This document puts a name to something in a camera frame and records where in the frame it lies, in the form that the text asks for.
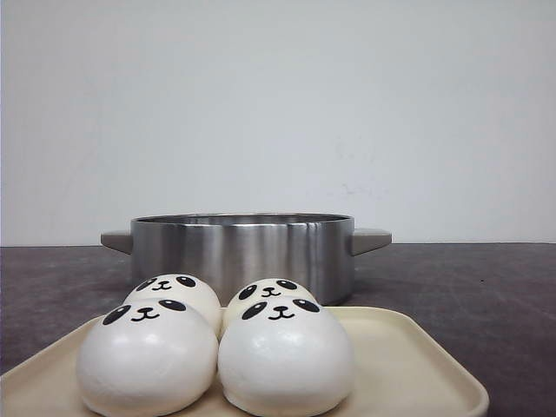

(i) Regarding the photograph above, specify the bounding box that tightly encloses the panda bun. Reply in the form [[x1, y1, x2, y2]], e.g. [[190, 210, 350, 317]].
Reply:
[[124, 274, 222, 335], [221, 278, 317, 336], [76, 298, 218, 416], [218, 296, 355, 416]]

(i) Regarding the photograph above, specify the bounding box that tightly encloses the stainless steel steamer pot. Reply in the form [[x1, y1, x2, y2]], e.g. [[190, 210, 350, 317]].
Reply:
[[101, 213, 392, 305]]

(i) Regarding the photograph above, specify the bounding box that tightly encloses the cream rectangular tray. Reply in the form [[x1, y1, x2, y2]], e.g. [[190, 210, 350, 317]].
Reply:
[[1, 307, 489, 416]]

